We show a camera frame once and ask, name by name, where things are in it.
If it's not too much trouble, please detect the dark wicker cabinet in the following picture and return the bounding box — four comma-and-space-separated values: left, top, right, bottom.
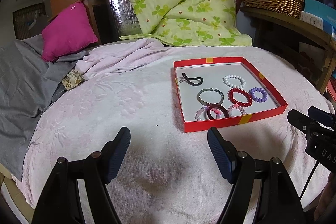
13, 2, 47, 41

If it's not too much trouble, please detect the white bead bracelet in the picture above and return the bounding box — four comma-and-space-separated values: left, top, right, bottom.
223, 74, 247, 88

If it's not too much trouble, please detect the dark wooden shelf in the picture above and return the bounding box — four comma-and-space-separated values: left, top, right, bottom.
236, 4, 336, 96

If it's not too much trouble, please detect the white printed box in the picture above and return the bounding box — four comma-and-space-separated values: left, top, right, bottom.
301, 11, 324, 29

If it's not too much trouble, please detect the small floral pouch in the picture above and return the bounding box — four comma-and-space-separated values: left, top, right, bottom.
62, 69, 85, 90

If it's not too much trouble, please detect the blue cardboard box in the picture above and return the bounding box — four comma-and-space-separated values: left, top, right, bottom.
304, 0, 336, 30

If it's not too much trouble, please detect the pale pink bedspread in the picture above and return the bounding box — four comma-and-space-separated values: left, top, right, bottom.
14, 39, 334, 224

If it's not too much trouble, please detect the silver foil sheet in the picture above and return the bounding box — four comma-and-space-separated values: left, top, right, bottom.
104, 0, 142, 39

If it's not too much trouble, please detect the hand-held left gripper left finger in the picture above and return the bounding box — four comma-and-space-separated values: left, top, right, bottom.
31, 126, 131, 224

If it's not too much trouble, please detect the grey blanket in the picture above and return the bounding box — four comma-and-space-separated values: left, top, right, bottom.
0, 34, 91, 182

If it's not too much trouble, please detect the red bead bracelet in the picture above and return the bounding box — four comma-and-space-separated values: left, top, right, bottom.
227, 88, 253, 108

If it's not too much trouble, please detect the pink clear bead bracelet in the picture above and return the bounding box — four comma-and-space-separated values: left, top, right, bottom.
227, 105, 248, 117
194, 106, 221, 121

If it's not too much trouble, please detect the person's right forearm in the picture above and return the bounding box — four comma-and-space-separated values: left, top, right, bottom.
314, 174, 336, 222

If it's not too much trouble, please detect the red cardboard tray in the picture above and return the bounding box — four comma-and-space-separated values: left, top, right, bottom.
173, 57, 288, 133

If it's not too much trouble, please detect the dark maroon bangle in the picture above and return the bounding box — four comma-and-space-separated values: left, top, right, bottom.
205, 105, 229, 121

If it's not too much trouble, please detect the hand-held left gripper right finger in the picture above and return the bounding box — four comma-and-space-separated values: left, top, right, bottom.
207, 127, 306, 224

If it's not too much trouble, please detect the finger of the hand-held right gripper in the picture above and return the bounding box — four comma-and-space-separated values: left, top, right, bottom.
287, 109, 315, 135
308, 106, 336, 130

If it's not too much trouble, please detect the silver bangle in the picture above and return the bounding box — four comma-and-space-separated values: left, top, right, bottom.
197, 88, 224, 106

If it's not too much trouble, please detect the black hair tie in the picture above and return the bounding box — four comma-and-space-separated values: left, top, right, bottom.
179, 72, 204, 86

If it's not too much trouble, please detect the black cable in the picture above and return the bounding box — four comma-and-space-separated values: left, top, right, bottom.
301, 161, 317, 199

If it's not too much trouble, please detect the purple bead bracelet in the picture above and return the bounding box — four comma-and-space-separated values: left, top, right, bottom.
248, 87, 268, 102

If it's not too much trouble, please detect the magenta cushion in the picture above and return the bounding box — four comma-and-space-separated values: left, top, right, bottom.
41, 2, 99, 62

